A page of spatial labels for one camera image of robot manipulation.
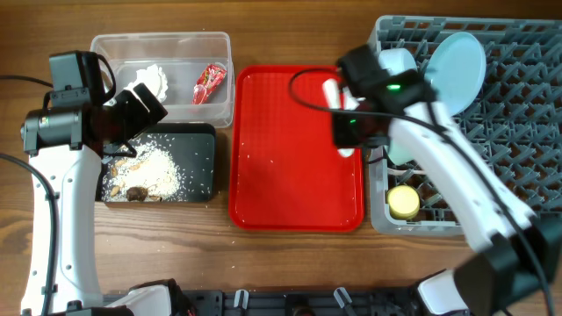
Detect white plastic spoon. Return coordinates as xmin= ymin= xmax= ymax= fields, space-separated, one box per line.
xmin=337 ymin=148 xmax=355 ymax=158

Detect green bowl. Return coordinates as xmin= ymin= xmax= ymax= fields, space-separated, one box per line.
xmin=385 ymin=140 xmax=414 ymax=166

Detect white napkin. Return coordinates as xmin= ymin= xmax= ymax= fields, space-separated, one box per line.
xmin=126 ymin=64 xmax=169 ymax=103

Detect rice food leftovers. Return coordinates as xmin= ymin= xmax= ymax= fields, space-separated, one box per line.
xmin=101 ymin=131 xmax=212 ymax=203

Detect blue bowl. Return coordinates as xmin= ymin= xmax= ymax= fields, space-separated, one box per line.
xmin=378 ymin=48 xmax=417 ymax=75

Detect yellow plastic cup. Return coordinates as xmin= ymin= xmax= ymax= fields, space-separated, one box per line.
xmin=386 ymin=185 xmax=421 ymax=220

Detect red snack wrapper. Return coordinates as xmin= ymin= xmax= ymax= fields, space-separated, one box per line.
xmin=191 ymin=64 xmax=227 ymax=104

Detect light blue plate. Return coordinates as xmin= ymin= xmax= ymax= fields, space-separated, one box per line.
xmin=425 ymin=32 xmax=486 ymax=116

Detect white plastic fork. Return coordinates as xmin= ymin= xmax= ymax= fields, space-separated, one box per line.
xmin=387 ymin=169 xmax=425 ymax=176

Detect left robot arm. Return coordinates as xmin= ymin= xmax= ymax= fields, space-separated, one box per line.
xmin=20 ymin=51 xmax=167 ymax=315

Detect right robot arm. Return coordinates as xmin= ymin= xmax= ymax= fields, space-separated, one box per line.
xmin=333 ymin=45 xmax=561 ymax=315

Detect black waste tray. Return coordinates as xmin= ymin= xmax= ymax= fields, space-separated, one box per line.
xmin=95 ymin=122 xmax=217 ymax=205

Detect grey dishwasher rack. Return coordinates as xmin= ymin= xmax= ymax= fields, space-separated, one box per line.
xmin=368 ymin=15 xmax=561 ymax=220

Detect clear plastic bin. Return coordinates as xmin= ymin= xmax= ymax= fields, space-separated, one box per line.
xmin=90 ymin=32 xmax=234 ymax=128

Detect red serving tray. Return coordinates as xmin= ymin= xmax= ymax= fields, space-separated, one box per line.
xmin=228 ymin=65 xmax=364 ymax=233

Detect right black cable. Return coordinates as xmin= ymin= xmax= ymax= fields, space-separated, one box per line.
xmin=288 ymin=68 xmax=557 ymax=316

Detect black cable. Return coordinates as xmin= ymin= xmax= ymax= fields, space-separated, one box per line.
xmin=288 ymin=68 xmax=557 ymax=316
xmin=0 ymin=74 xmax=61 ymax=316

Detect left black cable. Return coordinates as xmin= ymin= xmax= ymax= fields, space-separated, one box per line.
xmin=0 ymin=74 xmax=61 ymax=316

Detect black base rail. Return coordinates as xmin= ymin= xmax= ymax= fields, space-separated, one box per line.
xmin=184 ymin=288 xmax=423 ymax=316

